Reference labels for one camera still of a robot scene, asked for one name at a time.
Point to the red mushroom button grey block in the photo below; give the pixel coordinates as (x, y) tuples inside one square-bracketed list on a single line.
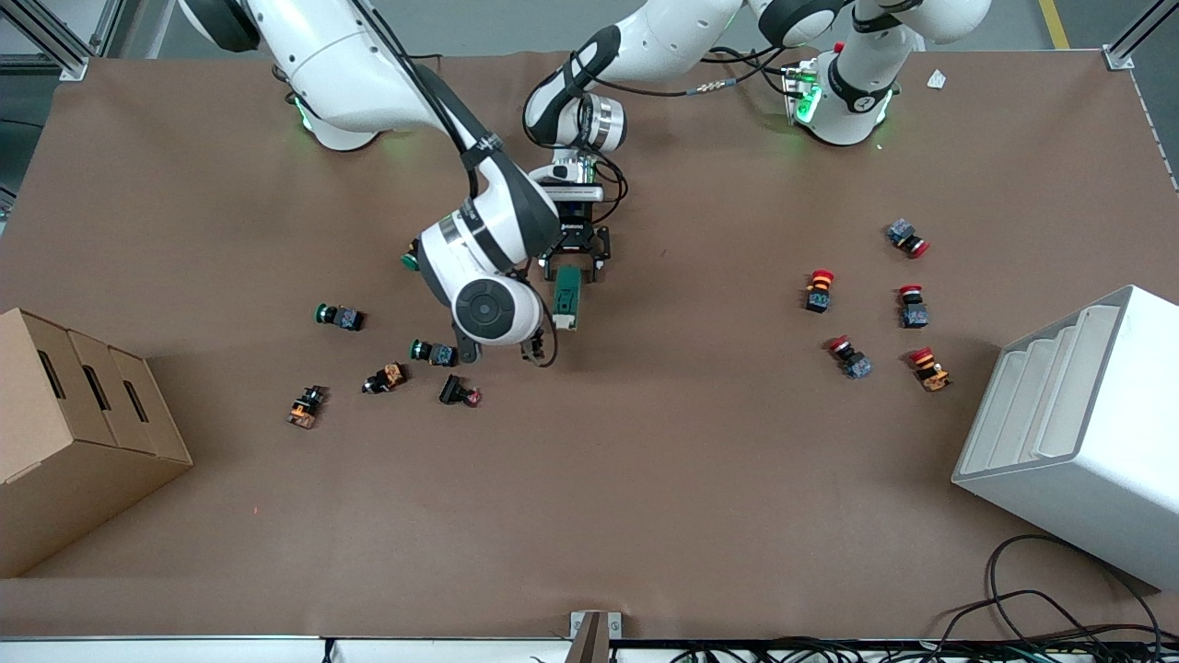
[(851, 359), (914, 308), (906, 238)]

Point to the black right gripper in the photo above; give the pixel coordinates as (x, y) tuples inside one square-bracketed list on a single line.
[(523, 351)]

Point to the green push button switch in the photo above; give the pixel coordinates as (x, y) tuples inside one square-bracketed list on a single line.
[(435, 353), (341, 318), (411, 259)]

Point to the black button orange contact block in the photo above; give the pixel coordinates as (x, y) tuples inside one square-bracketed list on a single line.
[(385, 378), (307, 407)]

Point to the red mushroom button black block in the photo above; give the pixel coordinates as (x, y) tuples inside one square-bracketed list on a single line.
[(819, 293)]

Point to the black button with pink lens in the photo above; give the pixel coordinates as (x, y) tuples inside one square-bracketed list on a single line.
[(456, 390)]

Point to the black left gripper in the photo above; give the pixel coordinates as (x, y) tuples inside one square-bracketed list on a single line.
[(575, 241)]

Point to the small white paper scrap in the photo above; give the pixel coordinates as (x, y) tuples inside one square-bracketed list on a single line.
[(937, 79)]

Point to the red mushroom button orange block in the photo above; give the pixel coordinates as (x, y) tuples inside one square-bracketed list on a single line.
[(929, 369)]

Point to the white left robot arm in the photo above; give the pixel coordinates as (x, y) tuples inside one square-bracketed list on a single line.
[(682, 37)]

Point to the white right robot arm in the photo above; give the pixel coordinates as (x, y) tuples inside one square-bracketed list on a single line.
[(341, 55)]

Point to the brown paper table cover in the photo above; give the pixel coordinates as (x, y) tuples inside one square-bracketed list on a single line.
[(645, 460)]

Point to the white table edge rail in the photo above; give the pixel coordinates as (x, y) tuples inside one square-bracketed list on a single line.
[(184, 652)]

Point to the metal table edge bracket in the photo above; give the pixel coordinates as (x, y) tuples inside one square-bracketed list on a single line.
[(594, 635)]

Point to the stepped cardboard bin box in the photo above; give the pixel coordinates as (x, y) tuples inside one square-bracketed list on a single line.
[(64, 460)]

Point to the white stepped bin box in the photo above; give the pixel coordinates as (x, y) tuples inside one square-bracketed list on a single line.
[(1096, 460)]

